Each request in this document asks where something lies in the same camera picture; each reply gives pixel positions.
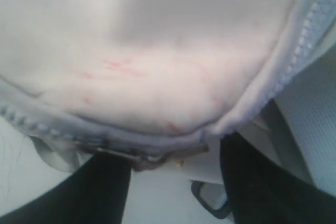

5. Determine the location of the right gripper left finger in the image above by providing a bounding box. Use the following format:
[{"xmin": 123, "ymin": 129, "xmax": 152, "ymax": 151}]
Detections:
[{"xmin": 1, "ymin": 155, "xmax": 131, "ymax": 224}]

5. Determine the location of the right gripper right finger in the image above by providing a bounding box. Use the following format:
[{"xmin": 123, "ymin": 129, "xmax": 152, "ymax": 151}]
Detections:
[{"xmin": 219, "ymin": 133, "xmax": 335, "ymax": 224}]

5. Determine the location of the white fabric zipper bag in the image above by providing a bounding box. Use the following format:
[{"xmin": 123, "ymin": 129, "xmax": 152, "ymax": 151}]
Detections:
[{"xmin": 0, "ymin": 0, "xmax": 336, "ymax": 221}]

